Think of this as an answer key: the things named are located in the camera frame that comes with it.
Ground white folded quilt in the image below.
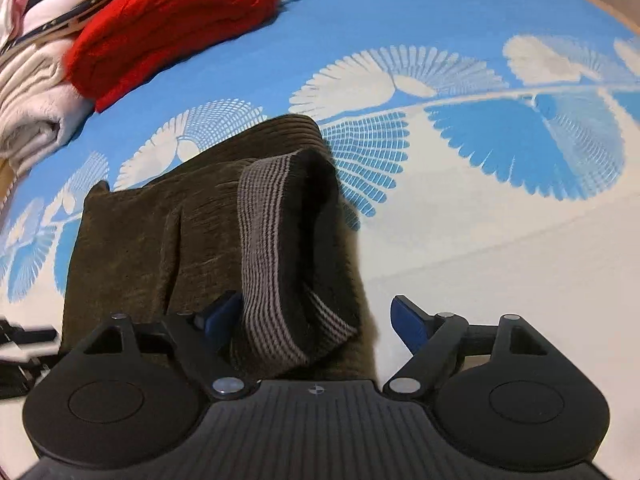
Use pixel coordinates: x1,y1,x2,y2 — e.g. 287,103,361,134
1,38,93,177

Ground red folded blanket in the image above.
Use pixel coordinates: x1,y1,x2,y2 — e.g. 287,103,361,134
64,0,278,112

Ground blue white patterned bedsheet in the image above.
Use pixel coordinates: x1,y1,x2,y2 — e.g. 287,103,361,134
1,0,639,478

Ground pink folded cloth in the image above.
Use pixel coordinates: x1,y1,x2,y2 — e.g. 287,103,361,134
0,0,28,47

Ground brown corduroy pants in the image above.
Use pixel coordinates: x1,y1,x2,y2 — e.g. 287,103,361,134
61,115,374,380

